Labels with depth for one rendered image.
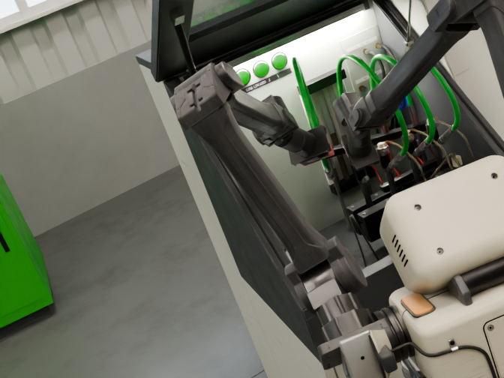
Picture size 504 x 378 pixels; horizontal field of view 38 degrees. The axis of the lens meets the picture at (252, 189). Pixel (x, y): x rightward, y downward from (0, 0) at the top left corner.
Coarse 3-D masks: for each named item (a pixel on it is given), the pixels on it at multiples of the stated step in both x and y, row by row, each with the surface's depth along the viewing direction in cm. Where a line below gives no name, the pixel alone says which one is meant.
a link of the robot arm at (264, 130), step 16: (224, 64) 120; (224, 80) 119; (240, 80) 124; (240, 96) 132; (240, 112) 132; (256, 112) 138; (272, 112) 149; (256, 128) 145; (272, 128) 150; (288, 128) 155
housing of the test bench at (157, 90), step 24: (144, 72) 226; (168, 96) 207; (168, 120) 225; (192, 168) 223; (192, 192) 244; (216, 216) 222; (216, 240) 243; (240, 288) 241; (264, 336) 240; (264, 360) 264
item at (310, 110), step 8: (296, 64) 183; (296, 72) 180; (304, 80) 203; (304, 88) 177; (304, 96) 175; (304, 104) 175; (312, 104) 208; (312, 112) 209; (312, 120) 173; (312, 128) 173; (328, 168) 179
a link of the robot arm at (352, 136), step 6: (348, 126) 176; (348, 132) 175; (354, 132) 175; (360, 132) 174; (366, 132) 174; (348, 138) 177; (354, 138) 174; (360, 138) 174; (366, 138) 175; (354, 144) 177; (360, 144) 177; (366, 144) 178
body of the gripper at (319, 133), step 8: (320, 128) 169; (304, 136) 164; (312, 136) 168; (320, 136) 169; (304, 144) 165; (312, 144) 167; (320, 144) 168; (328, 144) 168; (296, 152) 166; (304, 152) 167; (312, 152) 168; (320, 152) 168; (296, 160) 171; (304, 160) 170
